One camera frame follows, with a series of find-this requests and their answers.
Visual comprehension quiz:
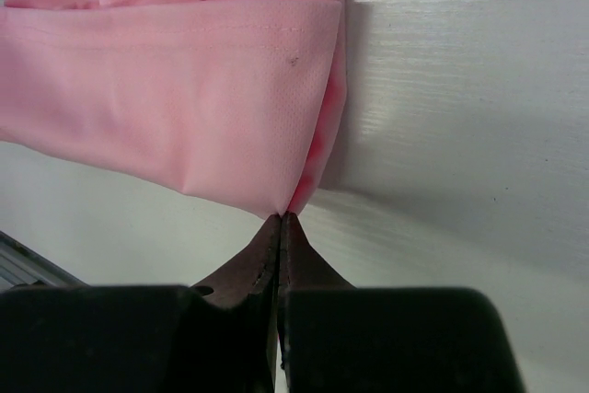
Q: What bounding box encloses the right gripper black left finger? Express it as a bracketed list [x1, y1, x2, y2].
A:
[1, 215, 282, 392]

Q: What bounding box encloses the aluminium rail frame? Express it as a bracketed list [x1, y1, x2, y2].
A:
[0, 232, 85, 292]

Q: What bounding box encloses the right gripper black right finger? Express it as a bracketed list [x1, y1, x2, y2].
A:
[278, 213, 525, 392]

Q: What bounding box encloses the pink t-shirt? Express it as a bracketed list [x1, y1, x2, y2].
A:
[1, 0, 346, 217]

